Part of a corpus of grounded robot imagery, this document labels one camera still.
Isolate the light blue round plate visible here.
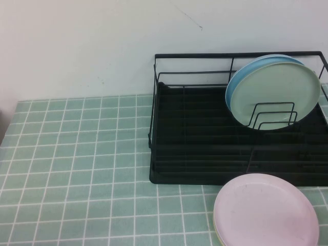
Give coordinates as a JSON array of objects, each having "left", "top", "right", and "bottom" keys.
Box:
[{"left": 224, "top": 54, "right": 305, "bottom": 113}]

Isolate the pale green round plate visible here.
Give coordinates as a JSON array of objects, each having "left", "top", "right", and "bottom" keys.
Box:
[{"left": 230, "top": 61, "right": 322, "bottom": 131}]

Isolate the black wire dish rack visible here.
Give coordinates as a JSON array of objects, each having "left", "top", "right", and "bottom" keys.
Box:
[
  {"left": 148, "top": 51, "right": 328, "bottom": 187},
  {"left": 149, "top": 81, "right": 328, "bottom": 187}
]

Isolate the pink round plate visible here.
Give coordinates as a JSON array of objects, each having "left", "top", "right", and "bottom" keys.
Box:
[{"left": 213, "top": 173, "right": 320, "bottom": 246}]

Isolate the yellow round plate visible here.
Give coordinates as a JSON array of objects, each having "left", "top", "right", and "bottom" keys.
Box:
[{"left": 213, "top": 217, "right": 228, "bottom": 246}]

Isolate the green checked tablecloth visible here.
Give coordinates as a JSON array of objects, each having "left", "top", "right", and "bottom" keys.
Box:
[{"left": 0, "top": 81, "right": 328, "bottom": 246}]

